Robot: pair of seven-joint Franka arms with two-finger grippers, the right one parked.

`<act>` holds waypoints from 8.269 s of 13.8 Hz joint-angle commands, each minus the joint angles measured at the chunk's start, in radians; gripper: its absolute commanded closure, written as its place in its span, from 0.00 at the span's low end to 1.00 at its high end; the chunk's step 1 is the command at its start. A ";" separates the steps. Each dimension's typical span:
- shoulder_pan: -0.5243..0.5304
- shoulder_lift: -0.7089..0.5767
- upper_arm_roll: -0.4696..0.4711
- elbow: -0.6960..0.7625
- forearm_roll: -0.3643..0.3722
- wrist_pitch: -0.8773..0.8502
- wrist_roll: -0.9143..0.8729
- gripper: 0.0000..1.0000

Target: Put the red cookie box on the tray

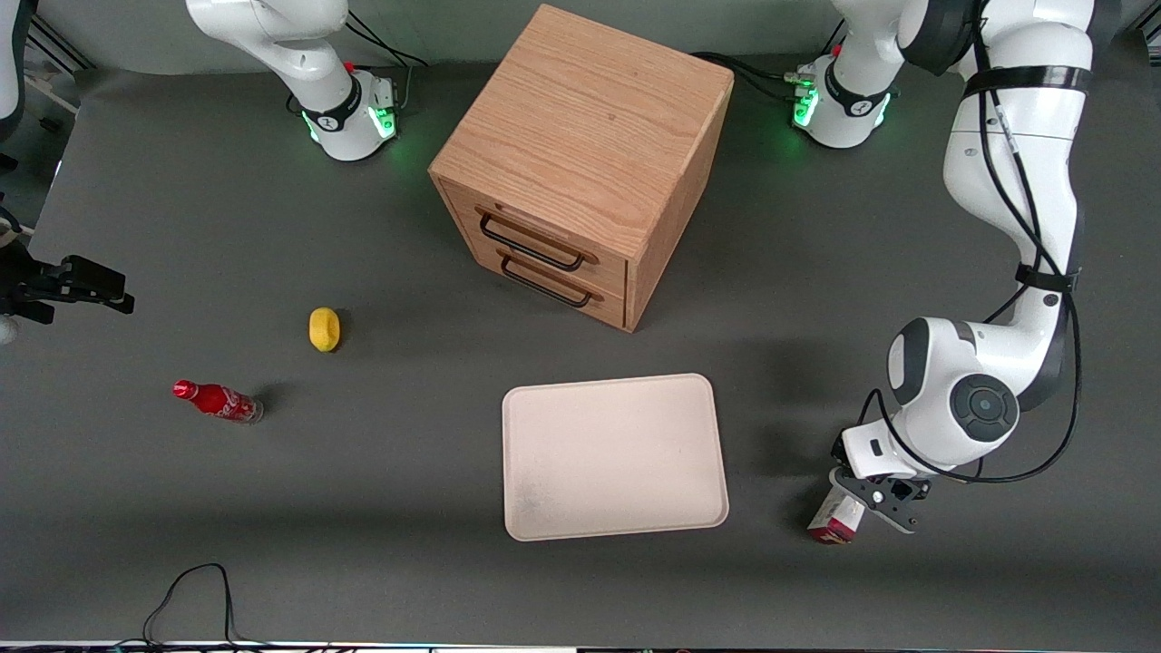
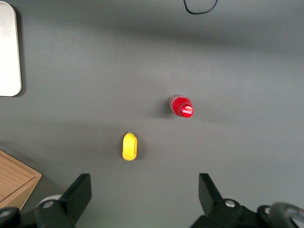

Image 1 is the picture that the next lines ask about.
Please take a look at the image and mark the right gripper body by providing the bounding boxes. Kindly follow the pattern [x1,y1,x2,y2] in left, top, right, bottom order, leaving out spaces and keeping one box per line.
[0,240,37,314]

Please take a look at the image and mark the red cookie box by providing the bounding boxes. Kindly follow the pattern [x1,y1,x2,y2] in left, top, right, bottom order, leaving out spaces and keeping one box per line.
[806,485,868,545]

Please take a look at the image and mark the beige rectangular tray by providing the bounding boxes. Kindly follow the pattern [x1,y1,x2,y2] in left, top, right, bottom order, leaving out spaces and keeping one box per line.
[502,373,730,542]

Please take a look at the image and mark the red cola bottle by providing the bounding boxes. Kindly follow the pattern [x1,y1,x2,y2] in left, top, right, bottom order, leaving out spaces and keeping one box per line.
[172,379,265,425]

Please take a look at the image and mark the yellow lemon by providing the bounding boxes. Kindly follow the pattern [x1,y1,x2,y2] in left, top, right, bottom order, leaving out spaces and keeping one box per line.
[308,307,342,352]

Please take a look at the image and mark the small wooden drawer front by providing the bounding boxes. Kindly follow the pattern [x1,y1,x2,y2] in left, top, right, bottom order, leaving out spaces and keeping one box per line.
[472,243,628,330]

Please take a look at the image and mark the large wooden drawer front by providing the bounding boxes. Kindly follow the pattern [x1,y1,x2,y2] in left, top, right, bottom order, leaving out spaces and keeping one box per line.
[439,179,629,293]

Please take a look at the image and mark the dark grey table mat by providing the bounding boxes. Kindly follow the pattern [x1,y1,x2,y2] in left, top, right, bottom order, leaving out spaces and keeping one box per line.
[0,36,1161,645]

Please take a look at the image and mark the wooden drawer cabinet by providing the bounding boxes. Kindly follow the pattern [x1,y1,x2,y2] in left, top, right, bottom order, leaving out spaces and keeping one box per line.
[428,4,736,334]

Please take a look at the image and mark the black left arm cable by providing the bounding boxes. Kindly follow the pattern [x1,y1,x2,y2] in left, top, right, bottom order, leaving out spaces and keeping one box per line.
[857,0,1086,484]

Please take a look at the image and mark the thin black looped cable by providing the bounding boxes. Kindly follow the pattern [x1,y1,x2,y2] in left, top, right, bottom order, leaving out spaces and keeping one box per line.
[141,562,273,650]

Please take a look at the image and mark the short black drawer handle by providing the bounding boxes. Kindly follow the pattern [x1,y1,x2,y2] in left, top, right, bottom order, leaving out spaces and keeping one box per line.
[498,249,605,309]

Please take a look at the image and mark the black right base cables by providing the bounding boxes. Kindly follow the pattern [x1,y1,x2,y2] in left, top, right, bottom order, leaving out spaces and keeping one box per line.
[345,9,429,114]

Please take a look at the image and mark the black base cables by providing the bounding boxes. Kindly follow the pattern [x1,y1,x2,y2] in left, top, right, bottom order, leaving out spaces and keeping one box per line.
[692,20,849,105]
[345,9,429,114]

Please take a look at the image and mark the black left base cables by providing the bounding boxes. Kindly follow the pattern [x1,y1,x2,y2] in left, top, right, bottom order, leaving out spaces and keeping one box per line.
[692,20,849,105]

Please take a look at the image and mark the long black drawer handle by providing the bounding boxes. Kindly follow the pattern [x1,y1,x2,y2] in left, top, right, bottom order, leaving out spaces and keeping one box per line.
[477,207,600,273]

